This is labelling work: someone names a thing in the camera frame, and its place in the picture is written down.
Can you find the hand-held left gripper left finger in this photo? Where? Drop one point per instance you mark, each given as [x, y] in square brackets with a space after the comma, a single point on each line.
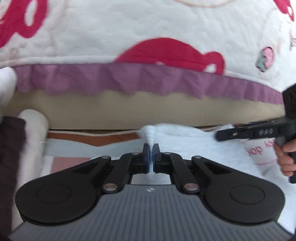
[148, 160]

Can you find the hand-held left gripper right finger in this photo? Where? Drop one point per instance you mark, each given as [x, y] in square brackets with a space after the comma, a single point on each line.
[154, 162]

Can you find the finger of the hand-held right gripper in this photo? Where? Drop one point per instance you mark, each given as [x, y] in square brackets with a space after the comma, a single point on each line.
[249, 133]

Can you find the white garment pink print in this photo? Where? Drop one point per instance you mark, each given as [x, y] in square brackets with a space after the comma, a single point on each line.
[196, 143]

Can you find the red bear print bed cover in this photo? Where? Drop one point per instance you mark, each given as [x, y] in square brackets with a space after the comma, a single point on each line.
[115, 30]

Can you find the dark brown knit sweater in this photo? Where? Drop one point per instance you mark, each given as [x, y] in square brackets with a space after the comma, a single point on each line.
[11, 162]

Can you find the person's right hand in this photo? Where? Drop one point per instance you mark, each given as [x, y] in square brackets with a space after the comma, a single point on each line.
[285, 162]

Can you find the white folded garment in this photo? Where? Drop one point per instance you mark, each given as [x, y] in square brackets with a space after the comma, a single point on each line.
[7, 88]

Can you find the beige bed base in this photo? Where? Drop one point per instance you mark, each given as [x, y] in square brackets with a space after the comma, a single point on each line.
[115, 111]

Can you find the dark brown and white blanket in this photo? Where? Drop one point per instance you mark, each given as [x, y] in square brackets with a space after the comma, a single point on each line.
[34, 129]

